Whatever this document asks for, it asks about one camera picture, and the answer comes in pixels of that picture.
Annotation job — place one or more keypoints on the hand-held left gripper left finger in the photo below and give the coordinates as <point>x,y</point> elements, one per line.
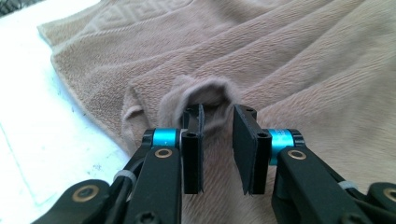
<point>193,155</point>

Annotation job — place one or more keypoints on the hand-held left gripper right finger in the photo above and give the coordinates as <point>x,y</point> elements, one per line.
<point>249,155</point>

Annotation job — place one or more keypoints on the white grid mat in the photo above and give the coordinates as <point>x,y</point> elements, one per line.
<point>31,124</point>

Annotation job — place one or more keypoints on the brown towel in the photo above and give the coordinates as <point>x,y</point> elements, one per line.
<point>280,62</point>

